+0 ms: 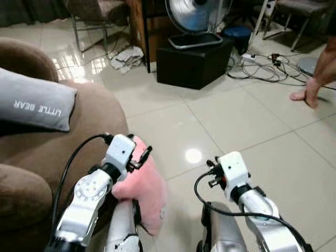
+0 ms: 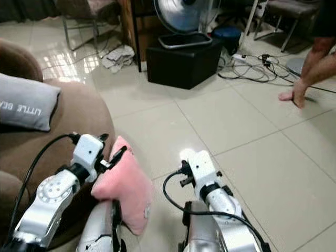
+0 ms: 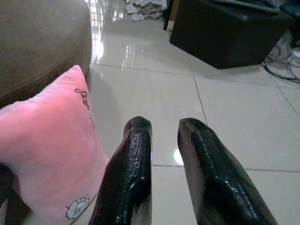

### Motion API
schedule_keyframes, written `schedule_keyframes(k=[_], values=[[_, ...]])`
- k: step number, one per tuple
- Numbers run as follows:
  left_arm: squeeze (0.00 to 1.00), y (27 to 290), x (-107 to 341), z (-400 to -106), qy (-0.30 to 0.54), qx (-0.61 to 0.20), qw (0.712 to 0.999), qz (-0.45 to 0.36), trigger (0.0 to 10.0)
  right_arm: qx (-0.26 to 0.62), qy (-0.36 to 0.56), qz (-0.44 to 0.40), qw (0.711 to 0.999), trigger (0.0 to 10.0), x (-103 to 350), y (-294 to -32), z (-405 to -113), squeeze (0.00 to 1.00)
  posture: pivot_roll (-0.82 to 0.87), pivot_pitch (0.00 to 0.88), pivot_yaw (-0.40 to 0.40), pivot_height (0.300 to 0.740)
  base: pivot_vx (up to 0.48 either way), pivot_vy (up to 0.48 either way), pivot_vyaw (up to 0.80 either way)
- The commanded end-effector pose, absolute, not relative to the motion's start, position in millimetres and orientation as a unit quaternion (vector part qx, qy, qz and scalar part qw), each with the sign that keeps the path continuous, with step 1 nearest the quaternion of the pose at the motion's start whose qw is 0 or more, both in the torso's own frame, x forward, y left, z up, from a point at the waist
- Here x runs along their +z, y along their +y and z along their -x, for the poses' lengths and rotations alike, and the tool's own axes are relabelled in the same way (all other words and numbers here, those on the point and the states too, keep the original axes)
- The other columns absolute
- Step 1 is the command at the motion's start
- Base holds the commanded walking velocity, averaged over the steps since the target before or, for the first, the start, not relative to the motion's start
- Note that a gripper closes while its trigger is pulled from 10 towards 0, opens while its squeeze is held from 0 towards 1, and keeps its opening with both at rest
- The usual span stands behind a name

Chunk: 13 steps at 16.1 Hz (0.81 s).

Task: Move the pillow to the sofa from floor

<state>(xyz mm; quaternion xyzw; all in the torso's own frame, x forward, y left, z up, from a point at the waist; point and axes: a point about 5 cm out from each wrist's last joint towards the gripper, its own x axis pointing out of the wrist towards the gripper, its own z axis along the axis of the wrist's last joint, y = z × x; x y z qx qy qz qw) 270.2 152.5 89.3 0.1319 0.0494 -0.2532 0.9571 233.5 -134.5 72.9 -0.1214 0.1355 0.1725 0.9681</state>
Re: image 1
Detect pink plush pillow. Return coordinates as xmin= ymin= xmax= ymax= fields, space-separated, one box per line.
xmin=111 ymin=135 xmax=169 ymax=236

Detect brown fabric sofa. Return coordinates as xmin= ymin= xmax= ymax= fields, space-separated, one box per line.
xmin=0 ymin=37 xmax=130 ymax=252

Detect grey Little Bear pillow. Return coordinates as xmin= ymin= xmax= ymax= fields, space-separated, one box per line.
xmin=0 ymin=67 xmax=78 ymax=132

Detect silver floor fan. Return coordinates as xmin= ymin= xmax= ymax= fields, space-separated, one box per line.
xmin=165 ymin=0 xmax=232 ymax=50

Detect silver right robot leg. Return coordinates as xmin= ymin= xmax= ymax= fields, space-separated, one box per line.
xmin=197 ymin=202 xmax=248 ymax=252

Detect silver robot leg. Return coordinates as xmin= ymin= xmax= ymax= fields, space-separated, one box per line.
xmin=104 ymin=199 xmax=141 ymax=252
xmin=197 ymin=202 xmax=248 ymax=252

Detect silver left robot leg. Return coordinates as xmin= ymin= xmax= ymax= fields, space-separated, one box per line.
xmin=104 ymin=199 xmax=141 ymax=252

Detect white crumpled cloth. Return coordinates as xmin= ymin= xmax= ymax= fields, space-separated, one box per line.
xmin=109 ymin=46 xmax=144 ymax=74

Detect black box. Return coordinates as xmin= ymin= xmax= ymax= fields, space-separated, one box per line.
xmin=156 ymin=38 xmax=236 ymax=90

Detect brown wooden cabinet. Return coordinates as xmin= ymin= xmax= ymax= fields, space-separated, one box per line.
xmin=126 ymin=0 xmax=170 ymax=74

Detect blue round bucket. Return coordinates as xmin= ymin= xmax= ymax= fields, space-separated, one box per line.
xmin=223 ymin=26 xmax=253 ymax=54

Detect grey round disc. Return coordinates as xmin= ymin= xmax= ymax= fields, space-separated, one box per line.
xmin=297 ymin=57 xmax=322 ymax=78

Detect person's bare leg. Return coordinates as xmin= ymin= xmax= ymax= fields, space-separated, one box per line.
xmin=289 ymin=37 xmax=336 ymax=109

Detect brown metal-legged chair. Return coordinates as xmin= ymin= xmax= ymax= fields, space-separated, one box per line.
xmin=64 ymin=0 xmax=131 ymax=54
xmin=261 ymin=0 xmax=332 ymax=52

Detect white stand pole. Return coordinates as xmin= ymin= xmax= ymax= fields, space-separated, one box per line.
xmin=251 ymin=0 xmax=277 ymax=38

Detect dark curtain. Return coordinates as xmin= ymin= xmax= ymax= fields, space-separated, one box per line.
xmin=0 ymin=0 xmax=70 ymax=28

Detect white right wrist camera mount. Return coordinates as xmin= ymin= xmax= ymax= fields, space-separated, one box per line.
xmin=217 ymin=152 xmax=252 ymax=191

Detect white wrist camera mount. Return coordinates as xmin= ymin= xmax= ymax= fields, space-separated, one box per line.
xmin=103 ymin=133 xmax=138 ymax=175
xmin=217 ymin=152 xmax=252 ymax=191

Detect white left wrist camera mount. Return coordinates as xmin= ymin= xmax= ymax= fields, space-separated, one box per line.
xmin=103 ymin=133 xmax=138 ymax=175

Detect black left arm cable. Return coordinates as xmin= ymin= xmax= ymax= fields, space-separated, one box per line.
xmin=50 ymin=133 xmax=114 ymax=234

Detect tangled black floor cables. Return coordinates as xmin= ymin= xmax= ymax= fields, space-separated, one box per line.
xmin=225 ymin=51 xmax=311 ymax=86

